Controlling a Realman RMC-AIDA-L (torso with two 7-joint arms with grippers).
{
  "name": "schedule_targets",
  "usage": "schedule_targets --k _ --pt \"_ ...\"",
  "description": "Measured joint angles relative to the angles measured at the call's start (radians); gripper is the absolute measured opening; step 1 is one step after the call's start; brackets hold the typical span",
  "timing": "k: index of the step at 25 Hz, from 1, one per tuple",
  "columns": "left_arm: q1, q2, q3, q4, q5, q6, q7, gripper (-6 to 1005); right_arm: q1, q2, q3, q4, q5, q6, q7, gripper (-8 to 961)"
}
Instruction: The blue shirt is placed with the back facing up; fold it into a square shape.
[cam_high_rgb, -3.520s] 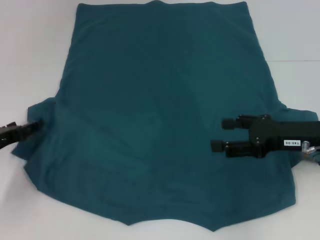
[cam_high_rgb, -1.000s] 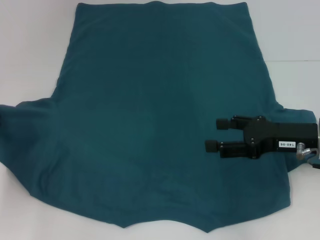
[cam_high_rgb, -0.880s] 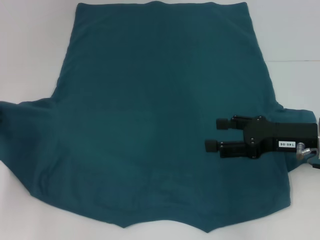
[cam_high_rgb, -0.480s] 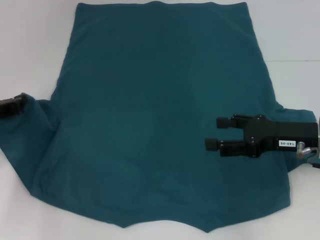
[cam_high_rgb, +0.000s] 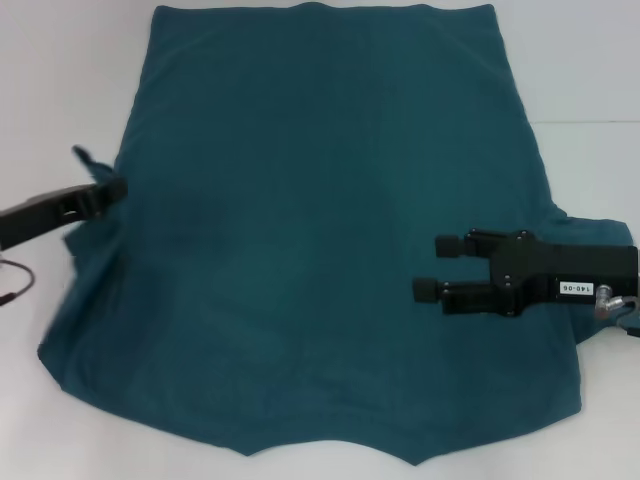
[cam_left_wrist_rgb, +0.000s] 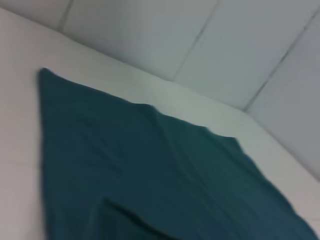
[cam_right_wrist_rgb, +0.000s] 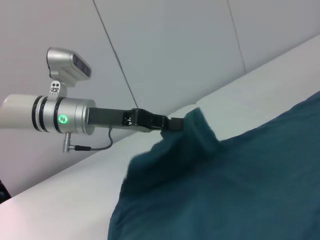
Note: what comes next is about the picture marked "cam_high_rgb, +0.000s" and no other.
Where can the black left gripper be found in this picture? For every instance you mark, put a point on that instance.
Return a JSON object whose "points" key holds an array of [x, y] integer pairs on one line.
{"points": [[35, 217]]}

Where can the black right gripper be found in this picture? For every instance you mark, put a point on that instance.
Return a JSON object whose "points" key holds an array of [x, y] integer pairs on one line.
{"points": [[550, 270]]}

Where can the blue t-shirt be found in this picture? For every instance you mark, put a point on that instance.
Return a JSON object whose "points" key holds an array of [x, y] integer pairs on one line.
{"points": [[325, 175]]}

